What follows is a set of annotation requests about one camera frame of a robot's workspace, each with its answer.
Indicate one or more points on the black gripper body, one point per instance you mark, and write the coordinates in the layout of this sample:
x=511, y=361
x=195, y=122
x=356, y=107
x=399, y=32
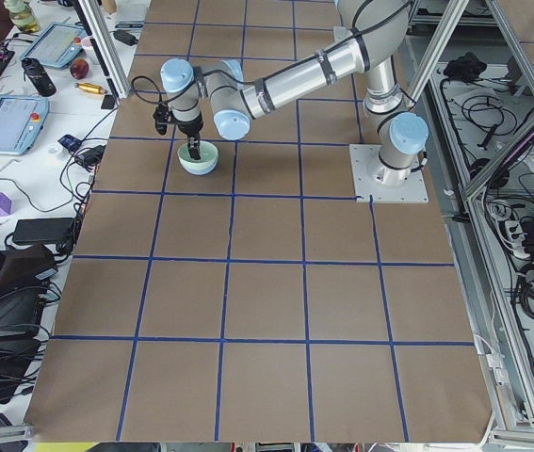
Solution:
x=190, y=127

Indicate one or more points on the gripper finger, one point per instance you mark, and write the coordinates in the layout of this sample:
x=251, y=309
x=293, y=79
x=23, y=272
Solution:
x=194, y=145

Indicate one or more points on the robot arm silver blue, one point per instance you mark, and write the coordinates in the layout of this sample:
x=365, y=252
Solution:
x=375, y=29

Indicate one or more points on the blue bowl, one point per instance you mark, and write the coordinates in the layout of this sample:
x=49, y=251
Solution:
x=198, y=167

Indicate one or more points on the yellow brass cylinder tool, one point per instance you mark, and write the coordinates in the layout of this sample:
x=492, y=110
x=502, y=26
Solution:
x=91, y=88

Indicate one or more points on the red apple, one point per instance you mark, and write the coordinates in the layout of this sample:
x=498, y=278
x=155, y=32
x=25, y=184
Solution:
x=79, y=69

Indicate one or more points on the pink lidded white cup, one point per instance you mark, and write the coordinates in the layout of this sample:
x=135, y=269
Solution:
x=86, y=44

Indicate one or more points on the far teach pendant tablet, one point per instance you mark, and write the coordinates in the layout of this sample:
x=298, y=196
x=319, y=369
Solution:
x=57, y=45

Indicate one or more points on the teach pendant tablet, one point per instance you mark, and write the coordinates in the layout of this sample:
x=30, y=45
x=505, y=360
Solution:
x=57, y=45
x=21, y=119

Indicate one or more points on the black water bottle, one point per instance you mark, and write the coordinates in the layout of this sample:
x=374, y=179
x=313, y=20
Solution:
x=38, y=76

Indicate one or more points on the near teach pendant tablet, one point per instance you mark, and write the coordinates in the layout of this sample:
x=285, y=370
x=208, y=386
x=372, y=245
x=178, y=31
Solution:
x=21, y=119

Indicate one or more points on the black power brick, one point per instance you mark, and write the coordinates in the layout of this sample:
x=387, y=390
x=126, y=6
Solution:
x=40, y=230

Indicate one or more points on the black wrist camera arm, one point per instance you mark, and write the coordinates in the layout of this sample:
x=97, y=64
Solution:
x=161, y=118

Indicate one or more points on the aluminium frame post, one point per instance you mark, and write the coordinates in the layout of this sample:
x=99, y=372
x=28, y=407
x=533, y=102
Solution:
x=92, y=18

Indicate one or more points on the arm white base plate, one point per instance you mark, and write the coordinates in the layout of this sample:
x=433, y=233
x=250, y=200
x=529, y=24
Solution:
x=374, y=182

